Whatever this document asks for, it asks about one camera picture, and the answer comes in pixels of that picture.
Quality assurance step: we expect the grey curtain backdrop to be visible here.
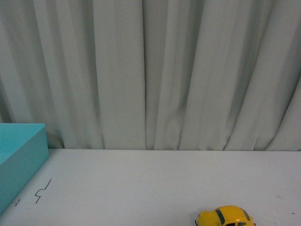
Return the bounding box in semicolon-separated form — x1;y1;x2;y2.
0;0;301;151

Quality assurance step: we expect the yellow beetle toy car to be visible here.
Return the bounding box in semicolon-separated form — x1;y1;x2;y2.
195;205;256;226

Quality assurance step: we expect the turquoise plastic storage box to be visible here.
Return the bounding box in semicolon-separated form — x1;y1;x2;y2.
0;123;49;212

